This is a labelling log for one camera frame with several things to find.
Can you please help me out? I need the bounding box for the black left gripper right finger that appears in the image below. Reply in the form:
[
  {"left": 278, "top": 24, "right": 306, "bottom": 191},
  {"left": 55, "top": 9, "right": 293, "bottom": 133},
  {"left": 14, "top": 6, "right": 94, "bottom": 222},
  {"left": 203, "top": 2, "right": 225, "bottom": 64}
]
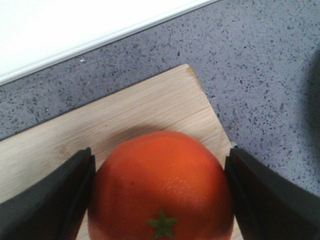
[{"left": 224, "top": 147, "right": 320, "bottom": 240}]

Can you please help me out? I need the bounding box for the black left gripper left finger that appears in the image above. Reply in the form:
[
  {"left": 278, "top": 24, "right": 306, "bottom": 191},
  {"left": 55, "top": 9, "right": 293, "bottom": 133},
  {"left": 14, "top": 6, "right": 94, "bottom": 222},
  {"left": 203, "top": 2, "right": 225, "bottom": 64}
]
[{"left": 0, "top": 147, "right": 96, "bottom": 240}]

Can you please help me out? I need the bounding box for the orange fruit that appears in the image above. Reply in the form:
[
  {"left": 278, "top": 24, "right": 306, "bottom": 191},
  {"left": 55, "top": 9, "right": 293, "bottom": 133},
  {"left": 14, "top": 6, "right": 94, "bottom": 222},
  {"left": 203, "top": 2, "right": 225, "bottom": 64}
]
[{"left": 88, "top": 130, "right": 234, "bottom": 240}]

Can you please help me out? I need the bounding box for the white rectangular tray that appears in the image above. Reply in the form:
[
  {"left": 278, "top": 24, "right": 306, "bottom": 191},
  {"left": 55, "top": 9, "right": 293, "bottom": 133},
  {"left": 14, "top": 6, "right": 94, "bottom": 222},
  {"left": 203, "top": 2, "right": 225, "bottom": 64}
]
[{"left": 0, "top": 0, "right": 209, "bottom": 84}]

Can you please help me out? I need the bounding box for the wooden cutting board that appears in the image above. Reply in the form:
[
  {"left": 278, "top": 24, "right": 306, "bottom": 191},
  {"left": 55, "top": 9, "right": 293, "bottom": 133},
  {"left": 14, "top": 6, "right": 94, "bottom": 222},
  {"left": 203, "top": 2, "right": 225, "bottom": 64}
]
[{"left": 0, "top": 64, "right": 231, "bottom": 240}]

